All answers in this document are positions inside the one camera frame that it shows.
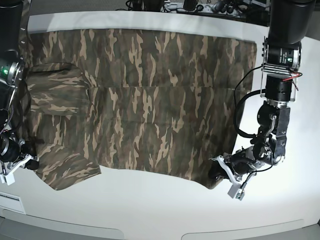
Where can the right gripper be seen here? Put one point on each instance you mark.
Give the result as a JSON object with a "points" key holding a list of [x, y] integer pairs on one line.
{"points": [[25, 161]]}

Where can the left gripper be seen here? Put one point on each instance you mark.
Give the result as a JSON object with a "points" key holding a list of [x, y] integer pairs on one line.
{"points": [[230, 164]]}

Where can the camouflage T-shirt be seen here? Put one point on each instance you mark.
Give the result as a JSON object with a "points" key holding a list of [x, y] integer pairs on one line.
{"points": [[146, 100]]}

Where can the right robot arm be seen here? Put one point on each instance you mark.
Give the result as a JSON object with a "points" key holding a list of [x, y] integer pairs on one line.
{"points": [[15, 153]]}

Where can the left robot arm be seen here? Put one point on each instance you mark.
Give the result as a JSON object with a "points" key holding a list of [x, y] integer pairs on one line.
{"points": [[282, 54]]}

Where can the white label plate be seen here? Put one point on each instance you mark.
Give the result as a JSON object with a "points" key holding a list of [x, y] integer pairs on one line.
{"points": [[12, 203]]}

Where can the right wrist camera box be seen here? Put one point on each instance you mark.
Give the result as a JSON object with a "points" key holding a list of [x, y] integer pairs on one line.
{"points": [[8, 179]]}

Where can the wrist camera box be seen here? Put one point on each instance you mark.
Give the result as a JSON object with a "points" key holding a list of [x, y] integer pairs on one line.
{"points": [[237, 191], [8, 179]]}

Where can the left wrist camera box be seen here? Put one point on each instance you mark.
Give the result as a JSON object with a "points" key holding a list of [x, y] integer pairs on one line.
{"points": [[237, 191]]}

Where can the power strip with cables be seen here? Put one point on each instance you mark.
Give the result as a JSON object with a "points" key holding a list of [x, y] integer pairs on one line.
{"points": [[217, 8]]}

